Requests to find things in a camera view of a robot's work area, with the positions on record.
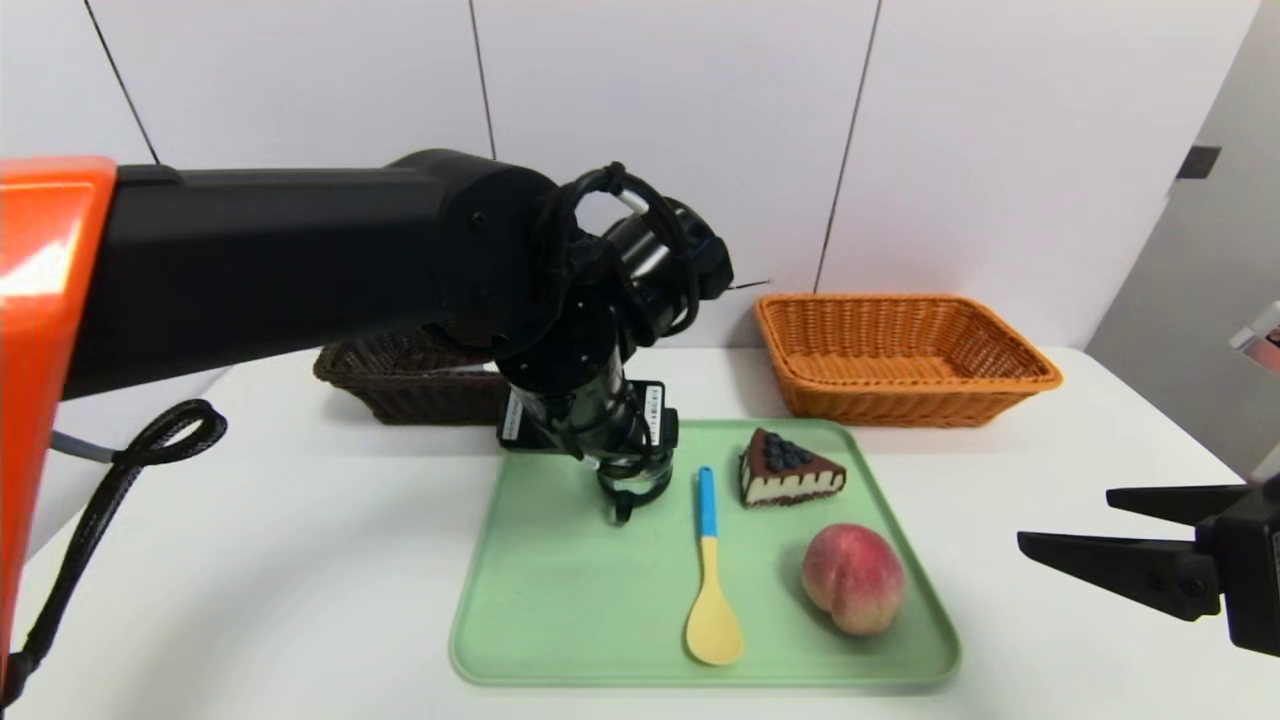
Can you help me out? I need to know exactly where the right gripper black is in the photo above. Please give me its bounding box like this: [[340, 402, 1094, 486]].
[[1016, 472, 1280, 658]]

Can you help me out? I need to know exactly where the pink yellow peach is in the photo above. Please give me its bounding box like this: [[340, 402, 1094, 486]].
[[801, 523, 908, 638]]

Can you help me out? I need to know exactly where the yellow spoon with blue handle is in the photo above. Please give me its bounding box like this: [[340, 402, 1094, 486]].
[[685, 466, 745, 668]]

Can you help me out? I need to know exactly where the glass cup with black holder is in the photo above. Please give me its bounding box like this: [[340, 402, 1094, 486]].
[[598, 450, 673, 527]]

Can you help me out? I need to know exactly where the orange wicker basket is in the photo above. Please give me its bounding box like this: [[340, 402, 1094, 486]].
[[755, 293, 1064, 429]]

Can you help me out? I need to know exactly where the dark brown wicker basket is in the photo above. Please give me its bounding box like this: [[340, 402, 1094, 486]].
[[313, 335, 513, 426]]

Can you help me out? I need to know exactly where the chocolate blueberry cake slice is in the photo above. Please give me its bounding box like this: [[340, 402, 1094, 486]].
[[739, 428, 849, 510]]

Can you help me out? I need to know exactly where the light green plastic tray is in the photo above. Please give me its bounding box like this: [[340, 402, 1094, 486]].
[[449, 418, 963, 689]]

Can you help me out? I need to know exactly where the thick black braided cable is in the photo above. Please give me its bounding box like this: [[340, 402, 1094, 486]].
[[0, 398, 229, 703]]

